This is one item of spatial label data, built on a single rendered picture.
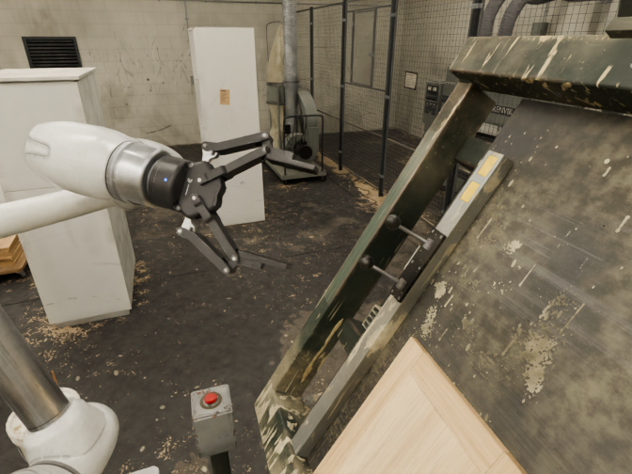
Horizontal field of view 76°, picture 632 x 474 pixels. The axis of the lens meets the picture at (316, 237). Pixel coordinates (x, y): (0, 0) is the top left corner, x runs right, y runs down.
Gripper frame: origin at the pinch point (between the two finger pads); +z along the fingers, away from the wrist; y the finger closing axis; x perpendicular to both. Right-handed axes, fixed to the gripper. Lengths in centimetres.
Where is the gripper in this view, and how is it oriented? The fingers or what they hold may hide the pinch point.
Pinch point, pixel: (295, 216)
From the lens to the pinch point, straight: 55.1
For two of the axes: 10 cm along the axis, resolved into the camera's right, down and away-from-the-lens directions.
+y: -2.7, 9.6, -0.2
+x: -1.5, -0.7, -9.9
